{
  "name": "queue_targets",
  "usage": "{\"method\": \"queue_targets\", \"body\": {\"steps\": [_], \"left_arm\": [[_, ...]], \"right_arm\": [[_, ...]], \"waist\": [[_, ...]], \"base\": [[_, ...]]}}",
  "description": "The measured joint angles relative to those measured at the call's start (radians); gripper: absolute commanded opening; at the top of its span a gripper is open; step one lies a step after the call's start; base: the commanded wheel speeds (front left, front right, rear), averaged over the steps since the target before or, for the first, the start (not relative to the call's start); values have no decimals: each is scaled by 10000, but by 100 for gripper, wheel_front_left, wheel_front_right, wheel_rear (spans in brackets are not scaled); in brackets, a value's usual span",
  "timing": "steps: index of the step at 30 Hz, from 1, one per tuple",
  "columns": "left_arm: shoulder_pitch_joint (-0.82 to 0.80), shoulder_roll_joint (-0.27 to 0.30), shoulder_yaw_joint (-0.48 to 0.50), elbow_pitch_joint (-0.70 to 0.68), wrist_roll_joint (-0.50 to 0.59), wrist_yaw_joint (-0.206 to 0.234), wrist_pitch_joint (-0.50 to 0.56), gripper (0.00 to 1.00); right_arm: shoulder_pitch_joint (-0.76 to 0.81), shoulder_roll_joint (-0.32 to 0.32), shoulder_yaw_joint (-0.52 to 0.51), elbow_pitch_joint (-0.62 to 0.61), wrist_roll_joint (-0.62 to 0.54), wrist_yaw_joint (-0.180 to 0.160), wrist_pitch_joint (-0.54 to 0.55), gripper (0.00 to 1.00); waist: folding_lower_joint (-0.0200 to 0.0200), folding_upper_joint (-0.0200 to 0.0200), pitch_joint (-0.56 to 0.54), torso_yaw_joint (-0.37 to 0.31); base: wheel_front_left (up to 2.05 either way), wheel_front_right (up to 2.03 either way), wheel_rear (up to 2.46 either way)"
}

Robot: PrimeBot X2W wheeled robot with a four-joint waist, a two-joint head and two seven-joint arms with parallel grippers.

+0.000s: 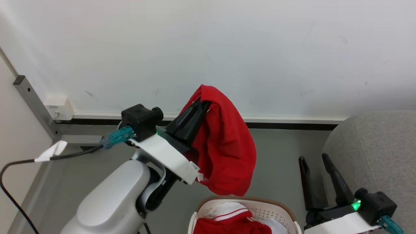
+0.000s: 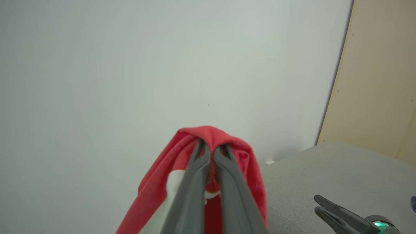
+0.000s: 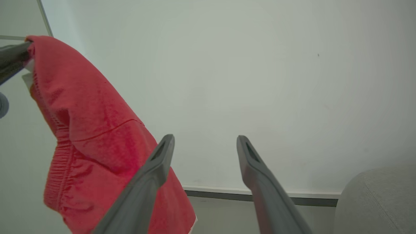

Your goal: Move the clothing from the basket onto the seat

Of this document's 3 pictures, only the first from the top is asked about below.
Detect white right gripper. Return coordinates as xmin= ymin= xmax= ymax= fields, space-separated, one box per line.
xmin=299 ymin=153 xmax=383 ymax=234

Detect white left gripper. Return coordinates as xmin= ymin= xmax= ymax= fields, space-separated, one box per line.
xmin=132 ymin=98 xmax=212 ymax=186

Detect plain red garment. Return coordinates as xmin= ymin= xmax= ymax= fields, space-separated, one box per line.
xmin=180 ymin=84 xmax=257 ymax=197

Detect red garment white stripes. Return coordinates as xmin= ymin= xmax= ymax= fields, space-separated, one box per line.
xmin=193 ymin=202 xmax=273 ymax=234

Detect white laundry basket brown rim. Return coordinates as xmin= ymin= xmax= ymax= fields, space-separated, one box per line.
xmin=188 ymin=195 xmax=303 ymax=234

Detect black baseboard strip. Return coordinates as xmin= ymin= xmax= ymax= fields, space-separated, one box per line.
xmin=55 ymin=118 xmax=340 ymax=131

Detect grey fabric sofa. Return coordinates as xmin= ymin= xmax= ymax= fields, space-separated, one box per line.
xmin=320 ymin=110 xmax=416 ymax=234

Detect teal left cable connector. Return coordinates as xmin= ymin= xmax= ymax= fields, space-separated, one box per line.
xmin=101 ymin=126 xmax=134 ymax=150

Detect teal cable connector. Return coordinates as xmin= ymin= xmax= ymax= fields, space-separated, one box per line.
xmin=101 ymin=126 xmax=134 ymax=150
xmin=378 ymin=215 xmax=404 ymax=234

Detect teal right cable connector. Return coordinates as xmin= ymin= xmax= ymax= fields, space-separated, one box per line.
xmin=378 ymin=215 xmax=404 ymax=234

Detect white wall trim strip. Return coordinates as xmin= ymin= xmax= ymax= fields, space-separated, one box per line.
xmin=72 ymin=112 xmax=347 ymax=124

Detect white wall socket box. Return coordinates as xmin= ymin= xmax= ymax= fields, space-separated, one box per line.
xmin=43 ymin=95 xmax=75 ymax=122

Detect white cable tag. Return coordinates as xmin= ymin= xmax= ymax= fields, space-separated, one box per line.
xmin=34 ymin=140 xmax=68 ymax=163

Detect grey metal frame post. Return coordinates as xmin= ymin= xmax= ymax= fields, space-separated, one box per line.
xmin=13 ymin=75 xmax=105 ymax=146

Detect thin black cable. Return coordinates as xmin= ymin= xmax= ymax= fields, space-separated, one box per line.
xmin=0 ymin=145 xmax=104 ymax=234

